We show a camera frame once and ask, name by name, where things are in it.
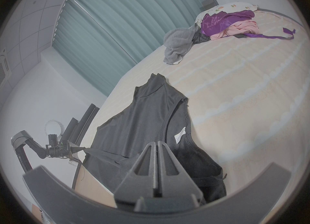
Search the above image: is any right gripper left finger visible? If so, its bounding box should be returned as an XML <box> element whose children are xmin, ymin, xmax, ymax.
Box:
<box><xmin>114</xmin><ymin>141</ymin><xmax>158</xmax><ymax>210</ymax></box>

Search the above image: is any grey garment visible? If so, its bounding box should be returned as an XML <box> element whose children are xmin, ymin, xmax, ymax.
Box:
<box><xmin>163</xmin><ymin>23</ymin><xmax>201</xmax><ymax>65</ymax></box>

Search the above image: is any white printed pillow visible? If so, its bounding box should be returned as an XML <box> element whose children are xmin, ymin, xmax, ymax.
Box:
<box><xmin>195</xmin><ymin>2</ymin><xmax>259</xmax><ymax>23</ymax></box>

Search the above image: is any purple satin garment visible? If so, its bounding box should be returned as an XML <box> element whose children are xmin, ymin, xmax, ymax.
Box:
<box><xmin>201</xmin><ymin>10</ymin><xmax>296</xmax><ymax>40</ymax></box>

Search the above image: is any black shiny garment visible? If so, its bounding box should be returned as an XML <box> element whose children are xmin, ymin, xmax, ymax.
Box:
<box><xmin>192</xmin><ymin>28</ymin><xmax>211</xmax><ymax>44</ymax></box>

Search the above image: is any grey bedside table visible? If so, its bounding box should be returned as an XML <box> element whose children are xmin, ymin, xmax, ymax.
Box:
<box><xmin>200</xmin><ymin>0</ymin><xmax>216</xmax><ymax>10</ymax></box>

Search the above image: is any white ceiling air vent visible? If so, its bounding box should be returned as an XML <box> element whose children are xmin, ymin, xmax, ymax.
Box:
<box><xmin>0</xmin><ymin>47</ymin><xmax>12</xmax><ymax>86</ymax></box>

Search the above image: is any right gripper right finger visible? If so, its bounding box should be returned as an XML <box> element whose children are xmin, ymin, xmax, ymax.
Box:
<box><xmin>157</xmin><ymin>141</ymin><xmax>206</xmax><ymax>208</ymax></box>

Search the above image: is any black T-shirt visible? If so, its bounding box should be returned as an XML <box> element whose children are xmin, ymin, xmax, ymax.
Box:
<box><xmin>82</xmin><ymin>73</ymin><xmax>227</xmax><ymax>204</ymax></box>

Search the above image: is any pink garment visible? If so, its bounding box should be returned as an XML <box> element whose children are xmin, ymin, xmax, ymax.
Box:
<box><xmin>209</xmin><ymin>20</ymin><xmax>258</xmax><ymax>40</ymax></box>

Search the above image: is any blue-green curtain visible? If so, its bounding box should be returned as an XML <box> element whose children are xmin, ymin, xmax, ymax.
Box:
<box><xmin>52</xmin><ymin>0</ymin><xmax>136</xmax><ymax>97</ymax></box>
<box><xmin>73</xmin><ymin>0</ymin><xmax>213</xmax><ymax>63</ymax></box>

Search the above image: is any bed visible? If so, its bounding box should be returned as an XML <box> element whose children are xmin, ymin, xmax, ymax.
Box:
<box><xmin>73</xmin><ymin>0</ymin><xmax>309</xmax><ymax>209</ymax></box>

